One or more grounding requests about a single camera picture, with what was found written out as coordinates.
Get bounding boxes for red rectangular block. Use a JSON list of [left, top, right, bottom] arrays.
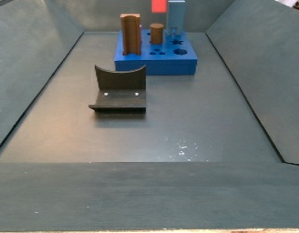
[[151, 0, 167, 13]]

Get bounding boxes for blue foam peg board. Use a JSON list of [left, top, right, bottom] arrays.
[[114, 28, 200, 76]]

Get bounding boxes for black curved stand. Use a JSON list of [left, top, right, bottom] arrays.
[[89, 66, 147, 111]]

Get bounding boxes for short brown wooden cylinder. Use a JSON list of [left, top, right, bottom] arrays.
[[150, 23, 165, 45]]

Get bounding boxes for tall brown wooden block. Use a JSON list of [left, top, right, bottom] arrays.
[[121, 14, 142, 56]]

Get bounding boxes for light blue rectangular block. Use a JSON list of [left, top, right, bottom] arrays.
[[167, 0, 186, 35]]

